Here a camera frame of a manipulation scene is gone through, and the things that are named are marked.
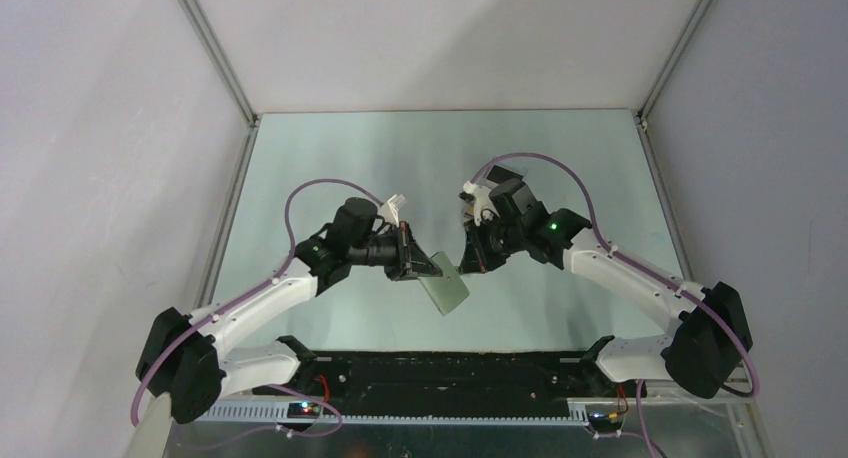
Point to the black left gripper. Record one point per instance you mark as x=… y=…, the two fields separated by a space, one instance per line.
x=410 y=261

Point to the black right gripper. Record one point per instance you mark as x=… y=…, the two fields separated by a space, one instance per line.
x=477 y=259

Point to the clear plastic card box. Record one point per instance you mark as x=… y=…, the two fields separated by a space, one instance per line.
x=500 y=173

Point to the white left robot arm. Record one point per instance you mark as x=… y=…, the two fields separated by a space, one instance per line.
x=197 y=358

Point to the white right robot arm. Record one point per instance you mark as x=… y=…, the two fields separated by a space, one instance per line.
x=704 y=330

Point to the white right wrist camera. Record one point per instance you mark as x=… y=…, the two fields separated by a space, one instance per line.
x=478 y=206

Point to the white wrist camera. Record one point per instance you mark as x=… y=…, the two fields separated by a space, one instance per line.
x=389 y=210
x=478 y=206

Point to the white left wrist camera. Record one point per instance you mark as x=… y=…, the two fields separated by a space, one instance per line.
x=389 y=210

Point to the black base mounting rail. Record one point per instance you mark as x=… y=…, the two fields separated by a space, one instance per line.
x=450 y=384

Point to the right aluminium frame post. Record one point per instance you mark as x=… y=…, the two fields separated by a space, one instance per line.
x=680 y=46

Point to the aluminium frame post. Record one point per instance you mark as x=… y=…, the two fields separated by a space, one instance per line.
x=680 y=46
x=209 y=41

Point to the white slotted cable duct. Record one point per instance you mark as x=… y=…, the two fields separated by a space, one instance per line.
x=296 y=412

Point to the left aluminium frame post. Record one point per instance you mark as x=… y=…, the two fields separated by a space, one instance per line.
x=209 y=41

